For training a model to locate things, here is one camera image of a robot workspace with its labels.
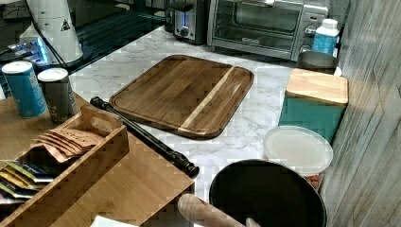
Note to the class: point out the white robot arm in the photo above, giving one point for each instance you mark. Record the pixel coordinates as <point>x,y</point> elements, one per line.
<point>51,26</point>

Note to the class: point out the walnut wooden cutting board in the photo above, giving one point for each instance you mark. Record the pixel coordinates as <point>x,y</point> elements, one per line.
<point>188,96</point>

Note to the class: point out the black toaster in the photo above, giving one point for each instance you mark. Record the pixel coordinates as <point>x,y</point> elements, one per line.
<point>189,20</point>

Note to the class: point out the wooden spoon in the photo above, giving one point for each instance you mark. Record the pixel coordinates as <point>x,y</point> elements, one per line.
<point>205,214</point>

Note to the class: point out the black utensil crock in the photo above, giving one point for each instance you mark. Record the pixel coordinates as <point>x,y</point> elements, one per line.
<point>269,193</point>

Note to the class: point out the silver toaster oven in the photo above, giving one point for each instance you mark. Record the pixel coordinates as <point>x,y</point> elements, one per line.
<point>275,28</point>

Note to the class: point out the teal canister wooden lid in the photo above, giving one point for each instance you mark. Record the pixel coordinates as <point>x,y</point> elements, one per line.
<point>315,101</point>

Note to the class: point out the clear container white lid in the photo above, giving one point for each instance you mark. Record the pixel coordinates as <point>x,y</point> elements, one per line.
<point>300,149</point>

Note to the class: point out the dark grey cup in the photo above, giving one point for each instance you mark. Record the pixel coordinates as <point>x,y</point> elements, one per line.
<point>317,62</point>

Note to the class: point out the brown paper sachets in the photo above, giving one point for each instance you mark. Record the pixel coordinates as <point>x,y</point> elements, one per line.
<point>65,144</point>

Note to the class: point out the blue bottle white cap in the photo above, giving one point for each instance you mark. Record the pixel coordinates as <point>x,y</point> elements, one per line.
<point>326,36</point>

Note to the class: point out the wooden tea bag organizer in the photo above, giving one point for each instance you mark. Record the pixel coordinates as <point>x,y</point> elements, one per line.
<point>58,196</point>

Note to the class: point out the blue spice shaker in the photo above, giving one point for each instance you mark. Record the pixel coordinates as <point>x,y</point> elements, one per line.
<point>25,88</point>

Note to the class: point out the colourful tea bags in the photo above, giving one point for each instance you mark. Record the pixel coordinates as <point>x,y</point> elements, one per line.
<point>20,182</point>

